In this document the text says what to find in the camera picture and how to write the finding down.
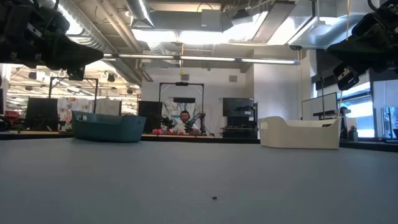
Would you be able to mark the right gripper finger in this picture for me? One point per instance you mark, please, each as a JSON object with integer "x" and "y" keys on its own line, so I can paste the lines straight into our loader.
{"x": 360, "y": 46}

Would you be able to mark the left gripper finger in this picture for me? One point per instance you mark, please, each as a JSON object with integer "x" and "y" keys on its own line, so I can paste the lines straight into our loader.
{"x": 74, "y": 53}

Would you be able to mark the red toy produce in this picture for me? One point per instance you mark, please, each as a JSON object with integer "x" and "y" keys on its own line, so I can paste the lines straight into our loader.
{"x": 157, "y": 131}

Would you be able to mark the patterned white cloth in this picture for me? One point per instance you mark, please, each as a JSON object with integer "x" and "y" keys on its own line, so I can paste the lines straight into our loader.
{"x": 77, "y": 107}

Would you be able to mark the black monitor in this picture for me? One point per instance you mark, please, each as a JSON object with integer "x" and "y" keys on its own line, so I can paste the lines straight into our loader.
{"x": 150, "y": 115}
{"x": 42, "y": 112}

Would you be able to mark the white screen monitor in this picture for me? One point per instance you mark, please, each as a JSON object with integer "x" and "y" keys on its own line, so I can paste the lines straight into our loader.
{"x": 319, "y": 105}

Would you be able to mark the red box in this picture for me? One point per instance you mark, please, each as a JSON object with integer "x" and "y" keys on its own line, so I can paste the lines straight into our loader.
{"x": 12, "y": 115}

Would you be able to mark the blue plastic basket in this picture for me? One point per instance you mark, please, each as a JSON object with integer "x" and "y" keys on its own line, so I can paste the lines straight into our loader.
{"x": 107, "y": 129}

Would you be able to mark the ceiling strip light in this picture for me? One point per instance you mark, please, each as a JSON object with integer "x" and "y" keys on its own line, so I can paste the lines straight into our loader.
{"x": 267, "y": 60}

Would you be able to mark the white plastic basket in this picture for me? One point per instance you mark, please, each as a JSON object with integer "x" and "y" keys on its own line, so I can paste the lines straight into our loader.
{"x": 298, "y": 137}

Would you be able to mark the wooden work table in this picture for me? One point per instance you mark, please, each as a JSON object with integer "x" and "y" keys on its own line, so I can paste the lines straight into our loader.
{"x": 174, "y": 135}

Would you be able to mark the black equipment cart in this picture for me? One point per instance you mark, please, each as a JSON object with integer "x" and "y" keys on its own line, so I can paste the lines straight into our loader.
{"x": 239, "y": 112}

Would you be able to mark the small black robot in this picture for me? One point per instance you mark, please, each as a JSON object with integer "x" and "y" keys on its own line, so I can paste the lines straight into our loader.
{"x": 196, "y": 121}

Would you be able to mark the large silver ceiling duct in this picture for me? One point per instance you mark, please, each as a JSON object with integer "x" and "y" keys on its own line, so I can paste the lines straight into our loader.
{"x": 93, "y": 34}

